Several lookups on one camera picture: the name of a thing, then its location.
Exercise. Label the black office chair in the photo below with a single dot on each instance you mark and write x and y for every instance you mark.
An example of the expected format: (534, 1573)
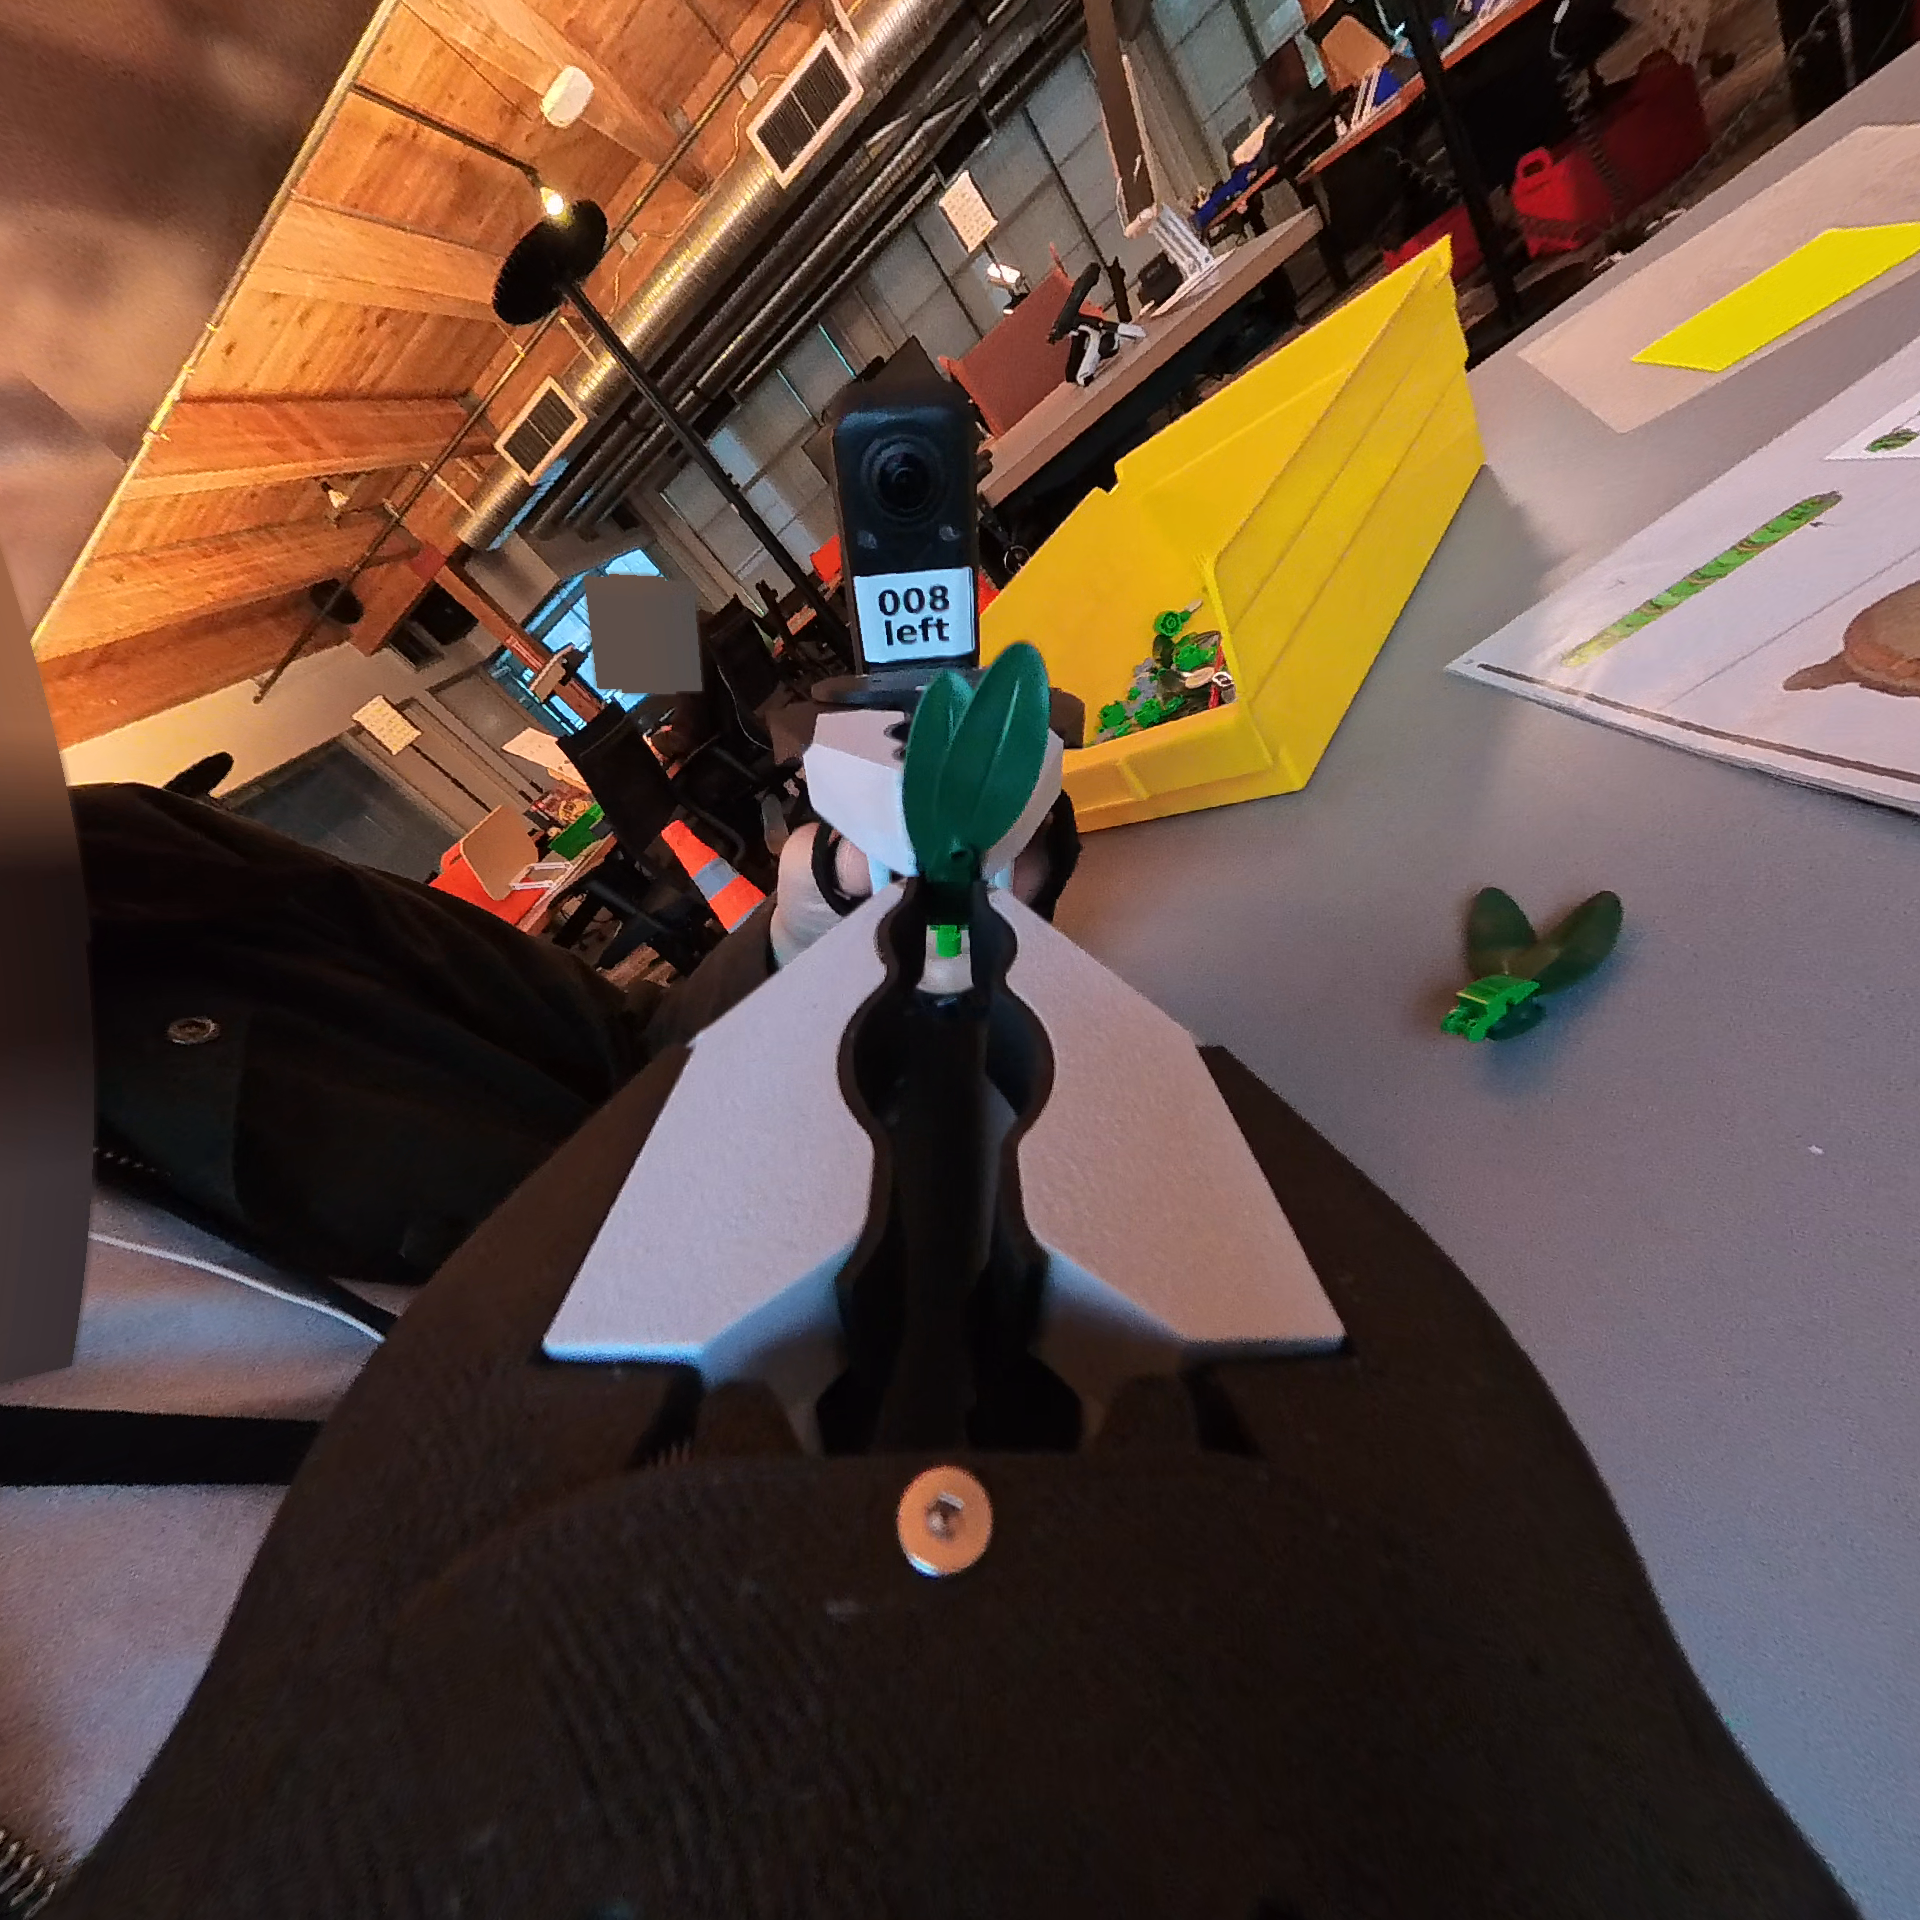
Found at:
(622, 780)

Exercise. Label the red crate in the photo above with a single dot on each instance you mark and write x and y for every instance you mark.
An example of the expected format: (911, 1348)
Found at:
(1605, 165)

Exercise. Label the pile of green bricks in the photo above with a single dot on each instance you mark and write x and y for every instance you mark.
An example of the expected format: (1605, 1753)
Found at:
(1171, 674)

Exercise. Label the person's left hand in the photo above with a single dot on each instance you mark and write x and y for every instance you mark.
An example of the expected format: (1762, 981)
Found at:
(820, 914)

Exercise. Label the silver ceiling duct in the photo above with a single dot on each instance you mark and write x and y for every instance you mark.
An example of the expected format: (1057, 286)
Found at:
(706, 255)

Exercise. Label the open instruction booklet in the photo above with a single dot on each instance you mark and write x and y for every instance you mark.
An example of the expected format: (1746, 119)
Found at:
(1725, 629)

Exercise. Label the black floor lamp pole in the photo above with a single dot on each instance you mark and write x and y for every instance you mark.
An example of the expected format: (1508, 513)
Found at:
(630, 360)

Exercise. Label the dark green double leaf assembly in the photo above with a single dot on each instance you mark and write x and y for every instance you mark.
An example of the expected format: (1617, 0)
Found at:
(1530, 960)
(975, 750)

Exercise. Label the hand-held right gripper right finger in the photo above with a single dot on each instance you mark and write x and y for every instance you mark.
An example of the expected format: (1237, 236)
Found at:
(1171, 1201)

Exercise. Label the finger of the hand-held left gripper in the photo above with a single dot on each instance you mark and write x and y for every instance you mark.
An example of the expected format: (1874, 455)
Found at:
(1036, 796)
(862, 796)

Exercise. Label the white ceiling air vent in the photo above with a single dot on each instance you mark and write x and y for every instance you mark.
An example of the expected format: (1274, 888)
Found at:
(806, 106)
(541, 429)

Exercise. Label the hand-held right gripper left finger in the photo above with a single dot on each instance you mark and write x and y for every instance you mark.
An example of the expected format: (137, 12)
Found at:
(721, 1201)

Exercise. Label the yellow parts bin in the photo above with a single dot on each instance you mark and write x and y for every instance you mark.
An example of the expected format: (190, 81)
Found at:
(1319, 524)

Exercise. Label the orange traffic cone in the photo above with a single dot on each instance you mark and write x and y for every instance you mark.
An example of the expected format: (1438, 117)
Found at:
(721, 878)

